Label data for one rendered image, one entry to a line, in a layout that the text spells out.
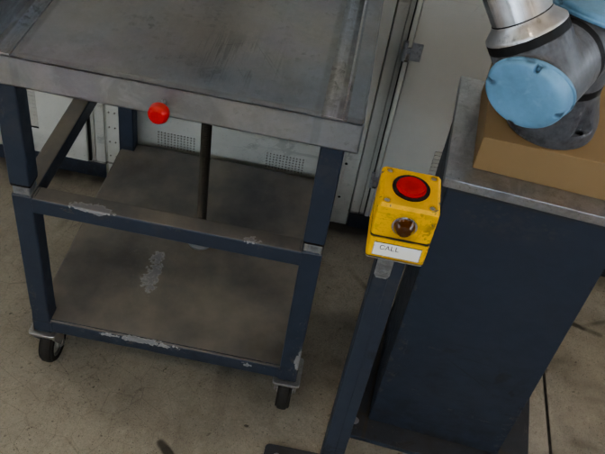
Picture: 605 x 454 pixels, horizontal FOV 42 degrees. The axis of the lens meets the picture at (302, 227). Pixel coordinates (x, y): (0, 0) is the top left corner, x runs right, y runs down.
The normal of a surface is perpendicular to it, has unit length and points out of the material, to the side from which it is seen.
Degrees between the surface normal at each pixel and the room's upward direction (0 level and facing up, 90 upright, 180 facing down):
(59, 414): 0
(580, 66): 53
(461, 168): 0
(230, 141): 90
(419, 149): 90
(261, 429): 0
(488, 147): 90
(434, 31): 90
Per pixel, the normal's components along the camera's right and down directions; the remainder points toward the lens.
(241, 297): 0.13, -0.71
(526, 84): -0.55, 0.66
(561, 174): -0.23, 0.66
